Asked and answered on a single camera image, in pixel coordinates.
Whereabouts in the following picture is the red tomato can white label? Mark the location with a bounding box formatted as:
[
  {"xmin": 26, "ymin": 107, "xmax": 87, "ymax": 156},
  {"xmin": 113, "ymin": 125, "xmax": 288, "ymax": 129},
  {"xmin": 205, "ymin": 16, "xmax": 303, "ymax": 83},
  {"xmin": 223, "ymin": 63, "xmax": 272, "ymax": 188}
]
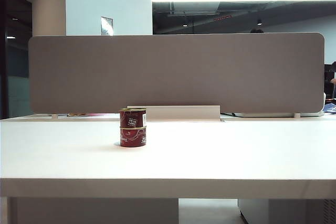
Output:
[{"xmin": 119, "ymin": 106, "xmax": 148, "ymax": 129}]

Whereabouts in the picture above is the red tomato can swirl print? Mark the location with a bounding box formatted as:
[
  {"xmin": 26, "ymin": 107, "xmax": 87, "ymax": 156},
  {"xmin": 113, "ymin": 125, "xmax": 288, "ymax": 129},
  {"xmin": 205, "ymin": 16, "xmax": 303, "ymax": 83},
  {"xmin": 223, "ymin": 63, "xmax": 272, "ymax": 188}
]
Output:
[{"xmin": 120, "ymin": 126, "xmax": 147, "ymax": 147}]

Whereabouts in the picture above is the grey-brown desk divider panel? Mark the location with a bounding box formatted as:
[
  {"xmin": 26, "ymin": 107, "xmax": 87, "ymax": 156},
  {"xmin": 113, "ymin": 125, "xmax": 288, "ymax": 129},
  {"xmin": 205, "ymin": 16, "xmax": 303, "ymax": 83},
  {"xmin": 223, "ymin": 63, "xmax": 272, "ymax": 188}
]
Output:
[{"xmin": 28, "ymin": 33, "xmax": 326, "ymax": 114}]

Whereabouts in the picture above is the blue cloth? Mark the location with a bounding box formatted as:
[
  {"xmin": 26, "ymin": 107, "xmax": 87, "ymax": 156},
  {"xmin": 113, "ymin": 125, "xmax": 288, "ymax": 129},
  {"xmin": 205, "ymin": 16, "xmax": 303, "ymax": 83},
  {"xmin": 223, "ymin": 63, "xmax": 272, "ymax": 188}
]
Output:
[{"xmin": 323, "ymin": 103, "xmax": 336, "ymax": 115}]

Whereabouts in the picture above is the person in dark clothing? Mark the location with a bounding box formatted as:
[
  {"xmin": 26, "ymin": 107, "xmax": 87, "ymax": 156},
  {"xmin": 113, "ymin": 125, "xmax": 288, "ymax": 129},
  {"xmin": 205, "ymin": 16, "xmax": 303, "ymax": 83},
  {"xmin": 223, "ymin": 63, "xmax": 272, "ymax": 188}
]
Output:
[{"xmin": 324, "ymin": 60, "xmax": 336, "ymax": 100}]

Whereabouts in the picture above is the framed wall poster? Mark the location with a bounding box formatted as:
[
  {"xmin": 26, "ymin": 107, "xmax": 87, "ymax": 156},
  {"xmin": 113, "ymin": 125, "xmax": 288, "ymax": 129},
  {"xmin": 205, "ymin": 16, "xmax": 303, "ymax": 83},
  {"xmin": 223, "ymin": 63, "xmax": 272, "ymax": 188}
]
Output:
[{"xmin": 100, "ymin": 16, "xmax": 114, "ymax": 36}]

